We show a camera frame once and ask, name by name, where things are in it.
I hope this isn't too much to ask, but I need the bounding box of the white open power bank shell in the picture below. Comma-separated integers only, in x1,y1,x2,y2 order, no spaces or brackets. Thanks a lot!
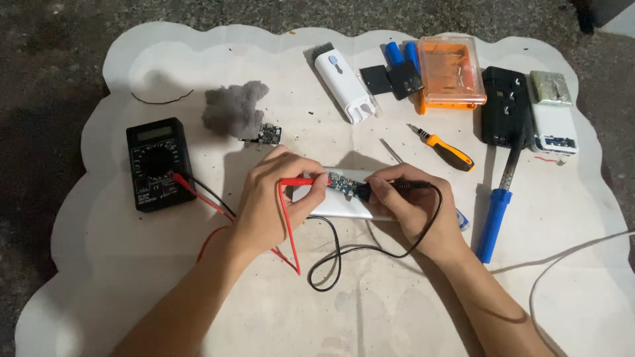
530,101,579,156

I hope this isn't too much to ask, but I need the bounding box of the white scalloped work mat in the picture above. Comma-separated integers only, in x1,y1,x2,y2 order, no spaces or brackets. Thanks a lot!
15,22,635,357

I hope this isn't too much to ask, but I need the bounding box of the blue handled soldering iron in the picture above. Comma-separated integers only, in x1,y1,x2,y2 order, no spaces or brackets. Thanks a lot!
475,138,525,264

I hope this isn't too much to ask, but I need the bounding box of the white cleaning brush tool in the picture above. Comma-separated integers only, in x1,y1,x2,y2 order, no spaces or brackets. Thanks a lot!
311,42,378,125

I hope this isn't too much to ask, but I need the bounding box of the short black wire piece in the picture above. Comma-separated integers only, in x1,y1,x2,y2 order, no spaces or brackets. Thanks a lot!
131,89,194,106

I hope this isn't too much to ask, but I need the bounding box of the black square part with contacts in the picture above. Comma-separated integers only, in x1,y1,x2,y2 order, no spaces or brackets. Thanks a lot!
387,61,425,101

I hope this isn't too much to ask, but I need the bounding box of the white cable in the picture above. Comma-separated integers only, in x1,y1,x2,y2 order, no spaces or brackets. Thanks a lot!
528,229,635,357

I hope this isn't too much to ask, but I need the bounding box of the black object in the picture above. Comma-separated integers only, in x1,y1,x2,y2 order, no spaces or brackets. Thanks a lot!
570,0,597,35

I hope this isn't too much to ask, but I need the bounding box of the black power bank shell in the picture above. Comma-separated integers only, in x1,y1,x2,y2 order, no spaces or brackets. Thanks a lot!
480,66,536,149

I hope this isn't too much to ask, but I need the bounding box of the flat black square part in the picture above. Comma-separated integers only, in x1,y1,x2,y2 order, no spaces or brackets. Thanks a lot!
359,65,393,96

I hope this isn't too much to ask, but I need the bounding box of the white power bank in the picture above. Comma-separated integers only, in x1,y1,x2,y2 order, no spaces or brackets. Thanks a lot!
292,167,399,222

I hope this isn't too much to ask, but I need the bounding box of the blue circuit board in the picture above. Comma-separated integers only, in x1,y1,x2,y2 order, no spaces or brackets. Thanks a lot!
326,172,371,202

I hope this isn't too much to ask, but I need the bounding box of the red multimeter probe with lead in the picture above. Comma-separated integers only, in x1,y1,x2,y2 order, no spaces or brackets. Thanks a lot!
172,173,333,276

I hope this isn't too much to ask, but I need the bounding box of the small dark circuit board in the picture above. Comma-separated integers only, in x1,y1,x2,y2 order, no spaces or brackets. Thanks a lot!
239,123,282,147

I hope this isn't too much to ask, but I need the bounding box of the silver flat battery pack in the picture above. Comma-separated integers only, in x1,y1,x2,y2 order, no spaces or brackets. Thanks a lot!
529,70,574,107

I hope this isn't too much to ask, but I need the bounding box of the orange transparent plastic case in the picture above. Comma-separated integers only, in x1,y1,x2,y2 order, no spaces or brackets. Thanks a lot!
416,35,487,116

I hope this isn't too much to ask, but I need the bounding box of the blue cylindrical battery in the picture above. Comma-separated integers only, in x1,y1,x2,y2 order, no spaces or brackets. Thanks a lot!
403,41,422,75
384,41,405,68

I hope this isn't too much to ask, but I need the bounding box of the gray cloth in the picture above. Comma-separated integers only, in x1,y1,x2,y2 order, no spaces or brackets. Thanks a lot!
201,81,270,140

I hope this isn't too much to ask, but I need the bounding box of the person's left hand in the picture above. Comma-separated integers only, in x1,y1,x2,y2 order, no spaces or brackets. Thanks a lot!
229,145,330,260

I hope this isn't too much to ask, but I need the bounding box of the black multimeter probe with lead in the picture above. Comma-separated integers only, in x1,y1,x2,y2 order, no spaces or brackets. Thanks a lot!
184,171,444,293

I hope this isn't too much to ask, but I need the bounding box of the orange and black screwdriver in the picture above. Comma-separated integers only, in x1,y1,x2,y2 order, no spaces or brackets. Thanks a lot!
407,123,475,173

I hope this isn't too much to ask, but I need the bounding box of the black digital multimeter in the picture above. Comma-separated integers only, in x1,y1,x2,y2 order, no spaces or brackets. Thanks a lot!
125,117,197,213

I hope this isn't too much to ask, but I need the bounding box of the thin metal rod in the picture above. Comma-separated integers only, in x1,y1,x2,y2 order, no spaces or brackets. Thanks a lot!
379,137,405,165

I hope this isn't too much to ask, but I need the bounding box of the person's right hand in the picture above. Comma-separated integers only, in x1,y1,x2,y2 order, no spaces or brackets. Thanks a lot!
365,163,470,264

